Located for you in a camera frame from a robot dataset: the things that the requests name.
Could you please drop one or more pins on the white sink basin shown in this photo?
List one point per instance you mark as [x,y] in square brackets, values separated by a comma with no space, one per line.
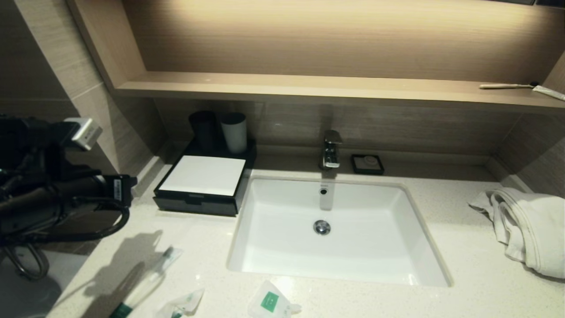
[353,251]

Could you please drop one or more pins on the chrome sink drain stopper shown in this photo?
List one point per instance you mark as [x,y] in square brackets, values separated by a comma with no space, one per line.
[322,227]

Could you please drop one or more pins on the white bathtub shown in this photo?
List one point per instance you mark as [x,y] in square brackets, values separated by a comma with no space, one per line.
[26,296]

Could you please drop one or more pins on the white towel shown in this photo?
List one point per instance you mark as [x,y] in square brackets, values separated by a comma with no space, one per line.
[529,229]

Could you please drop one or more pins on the flat packet green square label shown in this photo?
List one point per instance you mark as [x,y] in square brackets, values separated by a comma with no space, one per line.
[269,302]

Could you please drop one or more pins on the long toothbrush packet green label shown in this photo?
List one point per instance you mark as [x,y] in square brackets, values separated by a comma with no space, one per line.
[154,274]

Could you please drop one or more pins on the crumpled small white packet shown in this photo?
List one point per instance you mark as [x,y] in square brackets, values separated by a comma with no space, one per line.
[181,304]

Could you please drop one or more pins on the white toothpaste tube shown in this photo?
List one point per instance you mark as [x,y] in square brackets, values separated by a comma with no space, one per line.
[549,92]

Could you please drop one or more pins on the black cup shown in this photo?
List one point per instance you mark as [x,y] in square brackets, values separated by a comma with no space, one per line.
[203,130]

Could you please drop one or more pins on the beige toothbrush with black head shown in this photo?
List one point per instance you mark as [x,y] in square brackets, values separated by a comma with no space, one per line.
[503,86]

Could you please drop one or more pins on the chrome faucet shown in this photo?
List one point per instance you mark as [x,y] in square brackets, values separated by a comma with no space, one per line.
[331,150]

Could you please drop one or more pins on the grey white cup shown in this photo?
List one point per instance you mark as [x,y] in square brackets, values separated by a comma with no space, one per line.
[234,132]

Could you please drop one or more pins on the small round soap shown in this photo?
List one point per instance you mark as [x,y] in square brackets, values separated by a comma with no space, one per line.
[369,160]

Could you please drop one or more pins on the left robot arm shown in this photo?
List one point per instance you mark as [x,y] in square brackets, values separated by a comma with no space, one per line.
[35,194]

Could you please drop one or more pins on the black soap dish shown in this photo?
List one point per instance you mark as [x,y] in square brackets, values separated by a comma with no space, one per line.
[356,168]

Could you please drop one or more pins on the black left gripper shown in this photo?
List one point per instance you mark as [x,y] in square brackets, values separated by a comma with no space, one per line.
[110,191]

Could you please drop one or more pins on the wooden wall shelf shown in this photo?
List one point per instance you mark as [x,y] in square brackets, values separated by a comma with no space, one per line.
[309,88]

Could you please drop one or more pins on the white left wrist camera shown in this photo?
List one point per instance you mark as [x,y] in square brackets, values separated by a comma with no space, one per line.
[84,132]

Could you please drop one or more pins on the black box with white lid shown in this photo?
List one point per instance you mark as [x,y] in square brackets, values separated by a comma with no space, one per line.
[205,174]

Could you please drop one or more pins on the black box drawer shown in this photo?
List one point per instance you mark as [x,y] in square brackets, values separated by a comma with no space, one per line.
[194,205]

